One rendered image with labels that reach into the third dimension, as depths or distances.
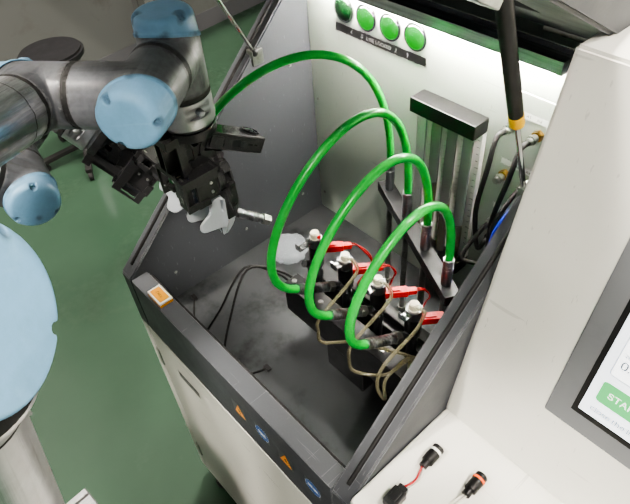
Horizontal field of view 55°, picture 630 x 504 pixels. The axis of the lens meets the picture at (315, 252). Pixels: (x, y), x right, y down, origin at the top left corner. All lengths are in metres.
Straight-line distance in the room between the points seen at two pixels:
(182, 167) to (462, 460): 0.60
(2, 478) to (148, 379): 1.92
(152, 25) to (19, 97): 0.17
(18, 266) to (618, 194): 0.60
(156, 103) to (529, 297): 0.52
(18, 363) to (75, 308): 2.32
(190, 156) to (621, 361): 0.61
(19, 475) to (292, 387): 0.83
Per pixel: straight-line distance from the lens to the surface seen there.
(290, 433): 1.05
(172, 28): 0.75
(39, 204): 0.93
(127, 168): 1.03
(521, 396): 0.93
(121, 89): 0.67
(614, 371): 0.83
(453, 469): 0.99
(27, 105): 0.70
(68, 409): 2.41
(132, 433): 2.26
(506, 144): 1.08
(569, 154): 0.76
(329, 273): 1.21
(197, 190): 0.86
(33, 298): 0.40
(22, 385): 0.40
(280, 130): 1.39
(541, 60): 0.96
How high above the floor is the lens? 1.87
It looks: 45 degrees down
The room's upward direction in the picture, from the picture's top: 5 degrees counter-clockwise
